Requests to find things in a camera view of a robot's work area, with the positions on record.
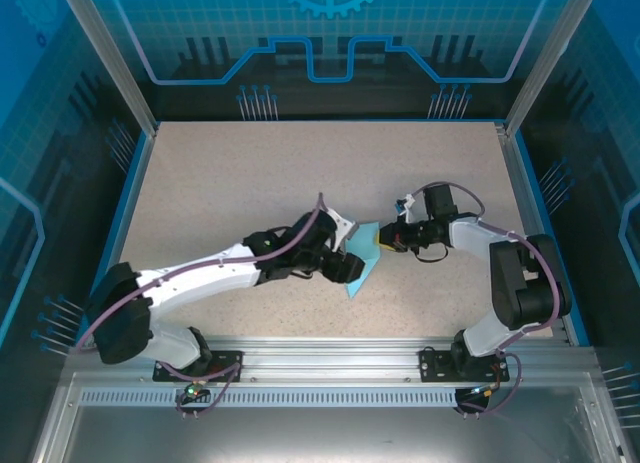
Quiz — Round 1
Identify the blue table edge strip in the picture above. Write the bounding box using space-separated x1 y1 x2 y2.
82 130 160 347
509 130 592 347

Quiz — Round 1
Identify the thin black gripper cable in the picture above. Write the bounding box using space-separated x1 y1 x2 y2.
413 242 450 264

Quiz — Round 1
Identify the cable connector plug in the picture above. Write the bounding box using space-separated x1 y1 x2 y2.
467 381 503 399
182 376 214 402

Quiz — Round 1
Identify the grey metal tray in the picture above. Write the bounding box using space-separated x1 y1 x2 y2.
29 372 631 463

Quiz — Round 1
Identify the slotted aluminium cable duct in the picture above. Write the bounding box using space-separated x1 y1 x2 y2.
79 388 464 408

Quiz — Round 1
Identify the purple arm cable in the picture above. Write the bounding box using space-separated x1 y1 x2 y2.
74 191 326 420
409 181 561 419

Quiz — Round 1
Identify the blue printed side panel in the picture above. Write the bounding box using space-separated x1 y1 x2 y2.
514 0 640 463
0 0 151 463

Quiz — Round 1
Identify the aluminium side rail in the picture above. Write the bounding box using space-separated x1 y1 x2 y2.
493 122 572 345

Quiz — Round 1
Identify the aluminium mounting rail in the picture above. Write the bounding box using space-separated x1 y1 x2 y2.
64 335 599 384

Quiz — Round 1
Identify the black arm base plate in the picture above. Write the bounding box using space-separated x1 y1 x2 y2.
418 347 511 383
152 350 245 383

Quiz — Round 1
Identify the blue printed wide enclosure panel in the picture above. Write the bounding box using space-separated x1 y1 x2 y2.
94 0 556 123

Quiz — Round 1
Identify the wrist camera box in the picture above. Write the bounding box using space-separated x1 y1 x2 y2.
325 208 360 248
394 192 419 225

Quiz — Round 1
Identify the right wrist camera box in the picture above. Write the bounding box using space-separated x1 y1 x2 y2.
394 192 419 225

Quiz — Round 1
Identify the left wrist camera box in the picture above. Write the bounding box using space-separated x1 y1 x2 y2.
325 208 360 248

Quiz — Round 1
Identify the aluminium frame post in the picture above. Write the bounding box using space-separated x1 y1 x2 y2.
57 0 160 134
504 0 589 134

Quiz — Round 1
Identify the light blue paper sheet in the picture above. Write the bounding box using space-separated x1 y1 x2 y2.
344 221 382 301

